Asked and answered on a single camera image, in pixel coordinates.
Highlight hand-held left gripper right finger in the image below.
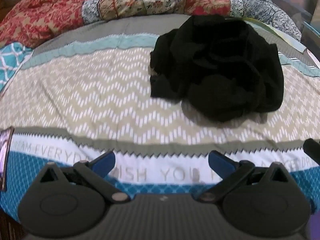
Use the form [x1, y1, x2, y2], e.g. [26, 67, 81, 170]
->
[199, 150, 293, 203]

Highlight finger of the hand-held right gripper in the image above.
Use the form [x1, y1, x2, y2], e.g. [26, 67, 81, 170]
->
[303, 138, 320, 167]

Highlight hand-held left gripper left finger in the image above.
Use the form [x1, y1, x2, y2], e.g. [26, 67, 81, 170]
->
[32, 151, 132, 203]

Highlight dark framed picture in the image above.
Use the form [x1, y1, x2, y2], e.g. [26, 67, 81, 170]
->
[0, 127, 15, 192]

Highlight teal lattice pillow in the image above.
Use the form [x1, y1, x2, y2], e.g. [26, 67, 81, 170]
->
[0, 42, 34, 91]

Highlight zigzag printed bed cover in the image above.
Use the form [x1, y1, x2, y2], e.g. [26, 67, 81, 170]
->
[0, 14, 320, 228]

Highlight black pants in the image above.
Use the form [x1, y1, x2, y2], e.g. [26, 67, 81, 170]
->
[149, 14, 285, 123]

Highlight red floral patchwork quilt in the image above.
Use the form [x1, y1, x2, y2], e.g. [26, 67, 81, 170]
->
[0, 0, 303, 48]

